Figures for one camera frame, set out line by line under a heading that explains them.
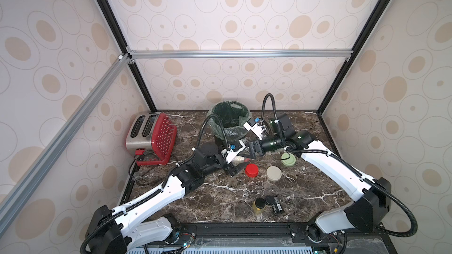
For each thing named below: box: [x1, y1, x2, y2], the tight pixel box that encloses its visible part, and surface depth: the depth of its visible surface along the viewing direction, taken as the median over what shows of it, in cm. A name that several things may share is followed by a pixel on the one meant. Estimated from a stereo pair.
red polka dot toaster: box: [125, 111, 178, 166], surface depth 91 cm
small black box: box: [273, 196, 283, 214], surface depth 81 cm
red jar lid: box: [244, 163, 260, 178], surface depth 93 cm
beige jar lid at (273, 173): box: [266, 165, 282, 182], surface depth 92 cm
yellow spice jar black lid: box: [254, 197, 266, 209], surface depth 75 cm
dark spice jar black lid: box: [265, 195, 275, 206], surface depth 75 cm
